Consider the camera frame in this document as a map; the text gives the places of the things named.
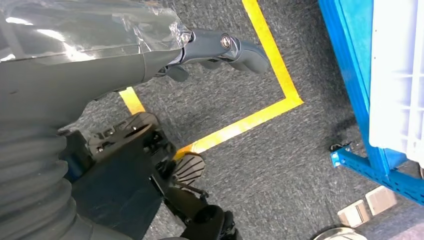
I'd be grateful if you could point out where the blue metal shelf rack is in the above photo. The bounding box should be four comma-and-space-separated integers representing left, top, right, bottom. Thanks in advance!
317, 0, 424, 207

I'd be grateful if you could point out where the beige floor box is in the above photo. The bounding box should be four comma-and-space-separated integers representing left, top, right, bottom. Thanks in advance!
337, 199, 371, 229
365, 185, 398, 217

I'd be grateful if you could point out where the blue and white plastic bin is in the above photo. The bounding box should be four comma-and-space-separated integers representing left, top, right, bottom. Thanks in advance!
368, 0, 424, 167

